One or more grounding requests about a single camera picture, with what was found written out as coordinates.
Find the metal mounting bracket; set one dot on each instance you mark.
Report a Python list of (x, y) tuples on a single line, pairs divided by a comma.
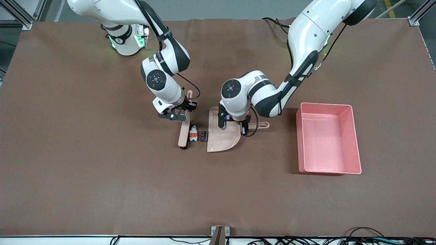
[(213, 229)]

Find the beige brush with black bristles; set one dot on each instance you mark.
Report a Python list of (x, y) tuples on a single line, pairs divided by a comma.
[(184, 134)]

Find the pink plastic bin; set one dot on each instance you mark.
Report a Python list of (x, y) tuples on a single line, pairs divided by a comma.
[(327, 143)]

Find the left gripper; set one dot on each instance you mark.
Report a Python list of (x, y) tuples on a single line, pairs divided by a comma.
[(244, 124)]

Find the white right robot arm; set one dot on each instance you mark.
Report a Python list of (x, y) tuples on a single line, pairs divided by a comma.
[(163, 81)]

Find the brown camera mount post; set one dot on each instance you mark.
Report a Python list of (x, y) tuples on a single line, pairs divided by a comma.
[(218, 236)]

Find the metal base connector box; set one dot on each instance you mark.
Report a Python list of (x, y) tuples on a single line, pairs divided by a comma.
[(144, 34)]

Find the brown table mat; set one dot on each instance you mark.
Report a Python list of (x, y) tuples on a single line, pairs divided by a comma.
[(136, 190)]

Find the beige plastic dustpan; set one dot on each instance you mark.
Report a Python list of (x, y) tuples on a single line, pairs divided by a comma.
[(218, 139)]

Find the white orange electronic component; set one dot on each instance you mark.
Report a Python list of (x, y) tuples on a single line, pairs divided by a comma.
[(193, 134)]

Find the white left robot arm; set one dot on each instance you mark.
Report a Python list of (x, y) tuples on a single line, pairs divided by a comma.
[(306, 30)]

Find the small dark electronic component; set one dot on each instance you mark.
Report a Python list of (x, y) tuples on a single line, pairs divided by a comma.
[(203, 136)]

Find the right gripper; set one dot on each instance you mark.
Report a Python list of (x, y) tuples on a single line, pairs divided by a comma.
[(189, 106)]

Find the aluminium frame profile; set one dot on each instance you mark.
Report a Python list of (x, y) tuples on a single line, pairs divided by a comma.
[(20, 17), (414, 21)]

